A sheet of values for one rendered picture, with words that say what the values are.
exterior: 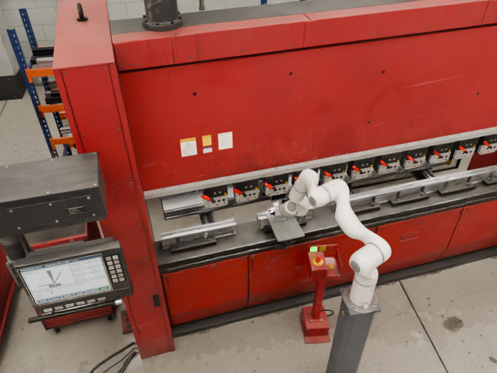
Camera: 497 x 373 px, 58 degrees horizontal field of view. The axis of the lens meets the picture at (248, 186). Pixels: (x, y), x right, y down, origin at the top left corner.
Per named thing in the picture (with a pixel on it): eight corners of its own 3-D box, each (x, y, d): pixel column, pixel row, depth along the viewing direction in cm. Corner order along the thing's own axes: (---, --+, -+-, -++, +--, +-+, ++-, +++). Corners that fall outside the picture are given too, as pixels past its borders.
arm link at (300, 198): (321, 182, 261) (304, 207, 286) (294, 177, 258) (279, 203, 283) (321, 195, 256) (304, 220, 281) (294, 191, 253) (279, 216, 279)
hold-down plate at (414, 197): (392, 206, 328) (393, 203, 326) (388, 201, 332) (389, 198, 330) (428, 198, 334) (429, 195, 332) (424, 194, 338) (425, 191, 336)
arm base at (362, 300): (382, 310, 247) (389, 289, 235) (349, 316, 245) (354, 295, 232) (370, 283, 261) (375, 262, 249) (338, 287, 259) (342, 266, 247)
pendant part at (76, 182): (31, 331, 227) (-40, 208, 171) (35, 292, 245) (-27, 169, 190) (134, 308, 237) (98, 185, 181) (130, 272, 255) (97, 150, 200)
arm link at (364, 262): (381, 280, 240) (390, 249, 224) (357, 297, 231) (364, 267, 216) (364, 266, 247) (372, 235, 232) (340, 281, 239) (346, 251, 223)
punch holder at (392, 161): (377, 175, 308) (382, 155, 298) (371, 167, 314) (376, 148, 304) (397, 171, 311) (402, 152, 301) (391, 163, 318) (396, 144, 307)
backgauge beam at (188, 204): (165, 221, 317) (163, 211, 310) (162, 208, 327) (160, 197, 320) (450, 164, 365) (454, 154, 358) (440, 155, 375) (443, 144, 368)
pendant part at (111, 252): (38, 316, 217) (13, 268, 194) (41, 296, 226) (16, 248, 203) (134, 295, 226) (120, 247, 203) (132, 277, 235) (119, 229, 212)
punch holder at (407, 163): (404, 169, 312) (409, 150, 302) (397, 162, 319) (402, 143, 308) (423, 166, 316) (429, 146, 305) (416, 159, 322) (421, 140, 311)
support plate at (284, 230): (278, 242, 287) (278, 241, 286) (265, 214, 306) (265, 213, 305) (305, 236, 290) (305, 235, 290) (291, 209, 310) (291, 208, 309)
